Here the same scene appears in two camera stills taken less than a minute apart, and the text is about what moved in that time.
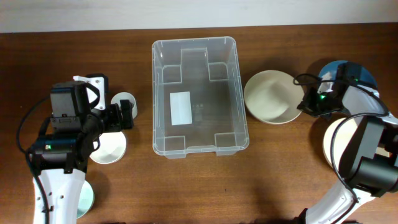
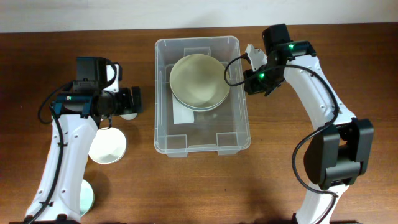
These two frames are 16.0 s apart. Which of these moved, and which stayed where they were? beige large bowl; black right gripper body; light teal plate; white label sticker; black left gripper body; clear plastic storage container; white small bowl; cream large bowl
Moved: black right gripper body; beige large bowl; cream large bowl; black left gripper body
Stayed: clear plastic storage container; white label sticker; white small bowl; light teal plate
